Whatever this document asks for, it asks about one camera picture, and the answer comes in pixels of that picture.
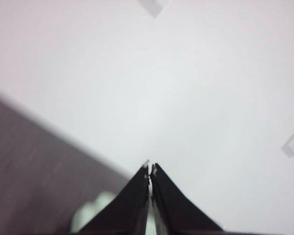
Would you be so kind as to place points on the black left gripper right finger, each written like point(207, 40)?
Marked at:
point(176, 213)

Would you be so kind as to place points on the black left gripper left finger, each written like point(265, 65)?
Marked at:
point(122, 210)

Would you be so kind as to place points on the green griddle cover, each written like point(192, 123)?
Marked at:
point(90, 210)

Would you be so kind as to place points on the white wall socket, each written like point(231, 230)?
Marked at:
point(292, 144)

